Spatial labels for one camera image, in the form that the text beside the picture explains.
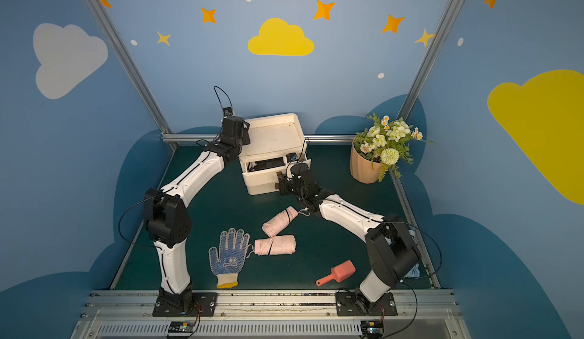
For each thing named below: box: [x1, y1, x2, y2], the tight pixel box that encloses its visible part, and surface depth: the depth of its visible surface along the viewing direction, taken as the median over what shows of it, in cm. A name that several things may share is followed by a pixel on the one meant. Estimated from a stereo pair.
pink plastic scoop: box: [315, 259, 356, 287], surface depth 82 cm
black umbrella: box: [247, 156, 286, 173], surface depth 90 cm
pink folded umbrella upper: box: [261, 205, 311, 238], surface depth 92 cm
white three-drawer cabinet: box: [238, 113, 312, 196], surface depth 91 cm
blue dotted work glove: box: [208, 228, 250, 289], surface depth 86 cm
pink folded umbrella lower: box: [253, 234, 297, 257], surface depth 86 cm
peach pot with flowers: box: [349, 114, 435, 184], surface depth 87 cm
